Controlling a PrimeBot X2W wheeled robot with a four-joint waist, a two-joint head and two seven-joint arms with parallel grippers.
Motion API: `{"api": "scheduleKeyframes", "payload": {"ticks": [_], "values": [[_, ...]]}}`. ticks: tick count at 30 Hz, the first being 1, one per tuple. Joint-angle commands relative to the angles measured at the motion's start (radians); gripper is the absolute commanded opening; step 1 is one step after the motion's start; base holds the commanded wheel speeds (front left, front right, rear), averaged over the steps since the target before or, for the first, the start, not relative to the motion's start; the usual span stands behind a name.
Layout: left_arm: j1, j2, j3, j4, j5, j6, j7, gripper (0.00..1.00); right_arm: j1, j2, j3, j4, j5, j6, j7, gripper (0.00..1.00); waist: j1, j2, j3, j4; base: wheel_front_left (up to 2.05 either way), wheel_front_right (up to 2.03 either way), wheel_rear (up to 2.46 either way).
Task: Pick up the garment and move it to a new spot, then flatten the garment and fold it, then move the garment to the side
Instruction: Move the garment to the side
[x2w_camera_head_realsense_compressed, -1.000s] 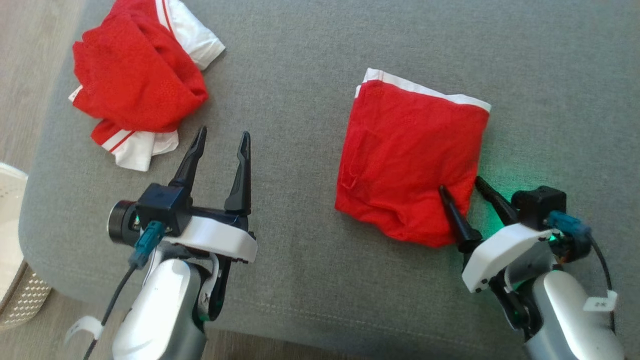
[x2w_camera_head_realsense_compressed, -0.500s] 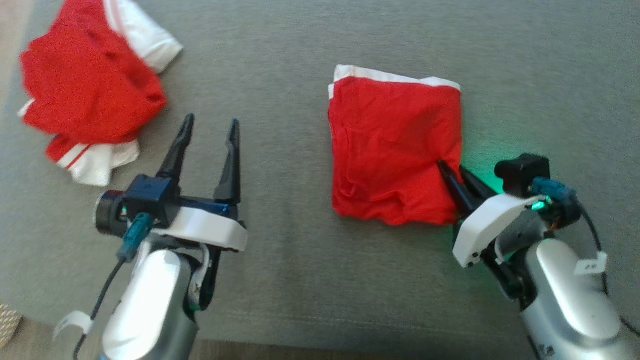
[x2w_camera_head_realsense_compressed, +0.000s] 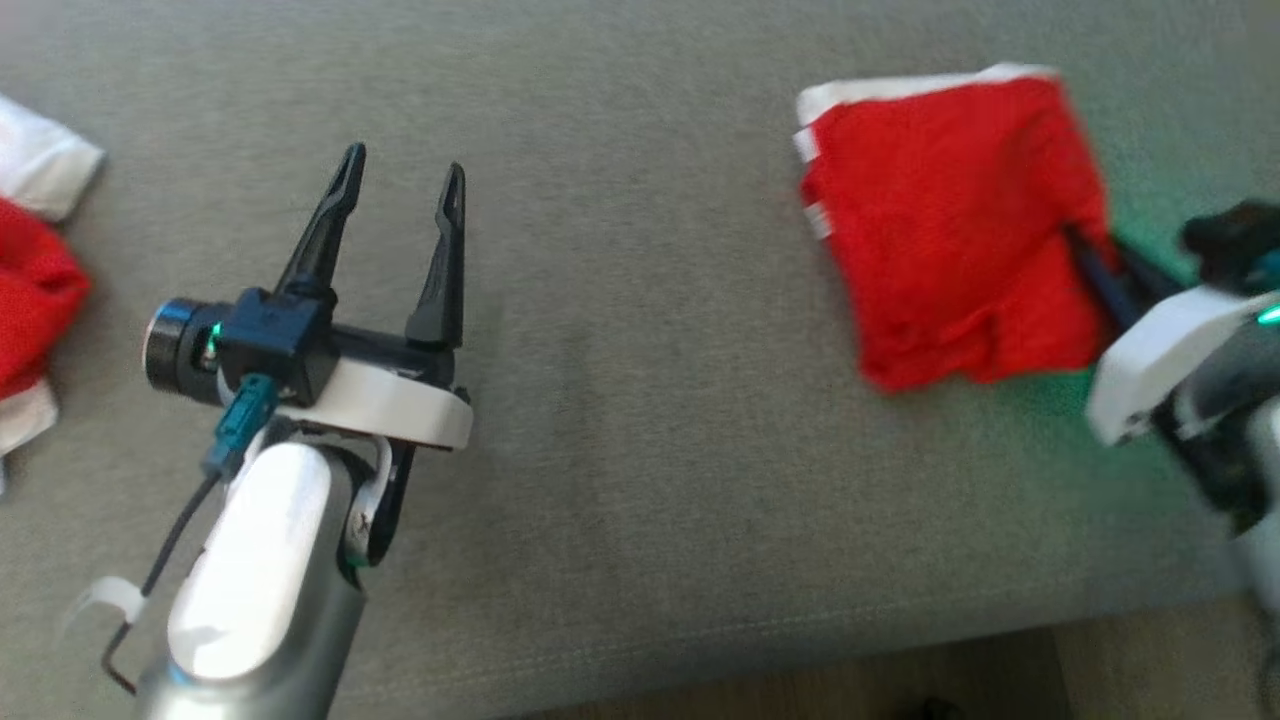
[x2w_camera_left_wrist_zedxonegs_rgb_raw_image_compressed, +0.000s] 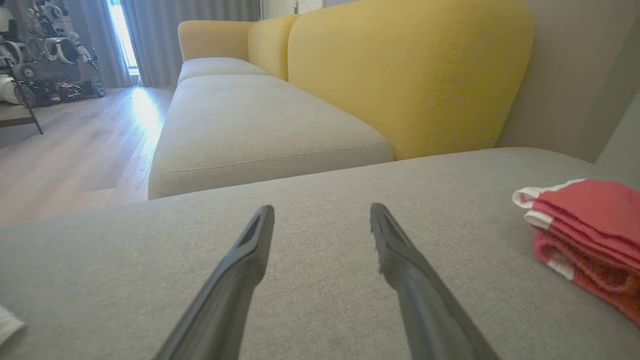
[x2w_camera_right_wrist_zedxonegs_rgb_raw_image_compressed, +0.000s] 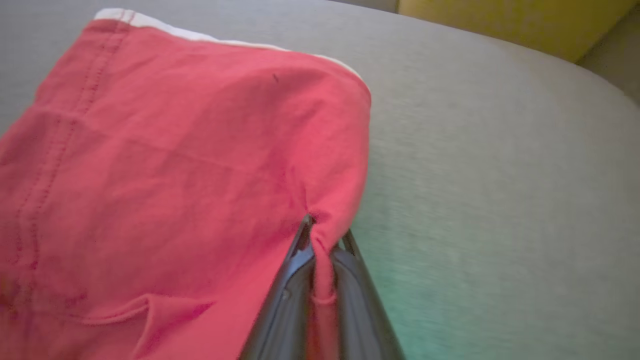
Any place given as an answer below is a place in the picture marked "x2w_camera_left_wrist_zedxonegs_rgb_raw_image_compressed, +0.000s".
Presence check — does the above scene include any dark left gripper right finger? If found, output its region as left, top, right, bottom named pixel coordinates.
left=369, top=202, right=502, bottom=360

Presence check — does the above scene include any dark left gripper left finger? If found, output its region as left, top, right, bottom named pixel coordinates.
left=152, top=204, right=276, bottom=360

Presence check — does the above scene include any folded red white garment pile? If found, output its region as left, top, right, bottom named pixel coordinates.
left=512, top=178, right=640, bottom=327

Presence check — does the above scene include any large grey sofa chaise cushion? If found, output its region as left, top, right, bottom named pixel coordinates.
left=0, top=146, right=640, bottom=360

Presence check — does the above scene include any wide grey sofa seat cushion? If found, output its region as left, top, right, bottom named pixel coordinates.
left=148, top=74, right=395, bottom=201

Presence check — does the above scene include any narrow grey sofa seat cushion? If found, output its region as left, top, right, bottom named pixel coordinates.
left=177, top=56, right=273, bottom=85

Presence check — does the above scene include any large yellow sofa back cushion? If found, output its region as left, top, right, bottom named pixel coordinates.
left=287, top=0, right=535, bottom=161

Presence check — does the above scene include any medium yellow sofa back cushion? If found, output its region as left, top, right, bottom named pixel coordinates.
left=247, top=14, right=301, bottom=82

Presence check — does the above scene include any small yellow sofa back cushion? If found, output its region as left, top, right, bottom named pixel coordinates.
left=177, top=20, right=257, bottom=63

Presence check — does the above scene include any grey window curtain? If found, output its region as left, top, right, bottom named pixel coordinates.
left=120, top=0, right=262, bottom=88
left=64, top=0, right=132, bottom=90

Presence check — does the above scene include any grey sofa backrest panel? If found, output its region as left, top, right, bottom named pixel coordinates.
left=495, top=0, right=640, bottom=188

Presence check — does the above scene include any wheeled robot machine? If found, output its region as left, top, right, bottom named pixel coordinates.
left=0, top=0, right=107, bottom=108

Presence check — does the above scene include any white cylindrical canister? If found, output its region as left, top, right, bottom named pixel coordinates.
left=0, top=75, right=21, bottom=106

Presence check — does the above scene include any black metal frame table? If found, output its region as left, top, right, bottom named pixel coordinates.
left=0, top=55, right=45, bottom=136

